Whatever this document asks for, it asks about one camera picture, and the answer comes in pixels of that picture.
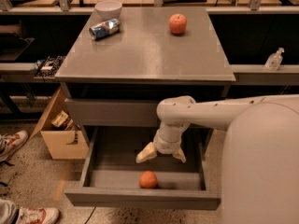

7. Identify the red white sneaker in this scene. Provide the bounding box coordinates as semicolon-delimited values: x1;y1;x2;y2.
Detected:
0;130;29;162
15;207;60;224

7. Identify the open grey middle drawer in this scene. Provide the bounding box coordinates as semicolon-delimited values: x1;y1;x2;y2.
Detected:
65;127;221;210

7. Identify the white bowl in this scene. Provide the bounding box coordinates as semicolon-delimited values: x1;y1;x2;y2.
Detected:
94;1;122;21

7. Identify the clear hand sanitizer bottle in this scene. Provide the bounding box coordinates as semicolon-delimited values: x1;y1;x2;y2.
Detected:
264;48;284;71

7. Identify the upper red white sneaker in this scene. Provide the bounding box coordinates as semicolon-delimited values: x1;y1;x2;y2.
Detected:
0;130;29;162

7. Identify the orange fruit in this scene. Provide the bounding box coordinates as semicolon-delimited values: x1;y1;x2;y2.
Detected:
139;171;158;189

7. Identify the grey drawer cabinet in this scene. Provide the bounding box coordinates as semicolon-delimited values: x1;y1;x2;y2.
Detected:
55;7;235;140

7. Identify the lower red white sneaker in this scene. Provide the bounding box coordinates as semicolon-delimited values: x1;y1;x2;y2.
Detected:
15;207;60;224

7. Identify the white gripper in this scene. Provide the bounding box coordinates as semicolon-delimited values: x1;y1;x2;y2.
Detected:
135;122;190;163

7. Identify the crushed blue soda can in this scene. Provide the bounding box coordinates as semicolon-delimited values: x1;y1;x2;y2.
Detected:
89;19;121;40

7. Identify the black white patterned box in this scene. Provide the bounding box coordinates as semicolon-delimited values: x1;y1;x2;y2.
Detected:
36;56;64;78

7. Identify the snack packet in crate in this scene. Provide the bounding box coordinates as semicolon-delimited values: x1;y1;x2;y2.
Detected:
51;110;73;130

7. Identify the red apple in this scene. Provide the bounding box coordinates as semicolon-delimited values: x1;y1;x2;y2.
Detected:
168;14;187;35

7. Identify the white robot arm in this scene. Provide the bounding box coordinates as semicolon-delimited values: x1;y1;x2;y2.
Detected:
136;94;299;224

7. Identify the wooden crate on floor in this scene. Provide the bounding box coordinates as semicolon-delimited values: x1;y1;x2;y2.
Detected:
30;88;89;160

